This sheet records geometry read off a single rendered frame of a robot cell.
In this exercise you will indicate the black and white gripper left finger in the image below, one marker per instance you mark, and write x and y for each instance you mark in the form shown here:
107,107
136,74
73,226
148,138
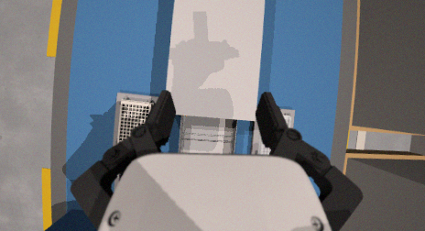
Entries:
92,190

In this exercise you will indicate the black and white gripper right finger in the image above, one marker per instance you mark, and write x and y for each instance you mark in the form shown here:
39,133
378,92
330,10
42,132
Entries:
339,196

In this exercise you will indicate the blue bench mat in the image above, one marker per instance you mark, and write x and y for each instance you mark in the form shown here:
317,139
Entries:
122,46

